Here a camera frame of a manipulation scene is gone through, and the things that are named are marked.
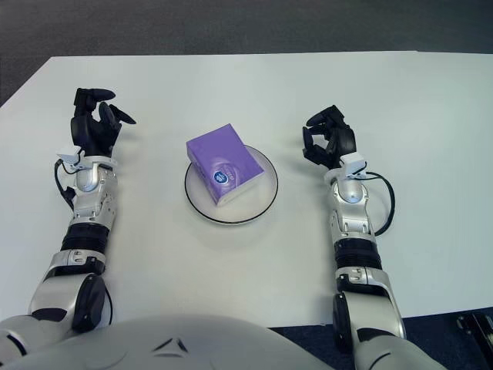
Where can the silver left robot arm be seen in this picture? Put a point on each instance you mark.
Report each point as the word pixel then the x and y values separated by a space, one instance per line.
pixel 58 293

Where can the white plate with black rim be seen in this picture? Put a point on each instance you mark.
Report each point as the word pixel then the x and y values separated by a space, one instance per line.
pixel 254 208

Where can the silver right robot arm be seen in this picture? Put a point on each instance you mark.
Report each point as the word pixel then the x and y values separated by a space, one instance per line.
pixel 358 223

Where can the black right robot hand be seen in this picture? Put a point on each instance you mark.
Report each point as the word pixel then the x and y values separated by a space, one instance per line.
pixel 341 138

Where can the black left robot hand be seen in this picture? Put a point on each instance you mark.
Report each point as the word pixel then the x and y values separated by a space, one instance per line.
pixel 92 133

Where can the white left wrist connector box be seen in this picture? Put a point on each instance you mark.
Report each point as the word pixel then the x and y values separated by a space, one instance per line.
pixel 69 159

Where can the purple tissue paper pack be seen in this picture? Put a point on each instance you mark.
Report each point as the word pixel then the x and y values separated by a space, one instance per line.
pixel 223 158

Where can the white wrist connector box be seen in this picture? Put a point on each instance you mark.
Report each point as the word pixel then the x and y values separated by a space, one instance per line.
pixel 69 159
pixel 352 163

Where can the silver robot torso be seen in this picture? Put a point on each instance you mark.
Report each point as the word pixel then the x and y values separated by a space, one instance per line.
pixel 185 343

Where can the white right wrist connector box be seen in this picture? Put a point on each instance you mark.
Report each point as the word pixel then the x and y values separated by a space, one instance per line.
pixel 352 163

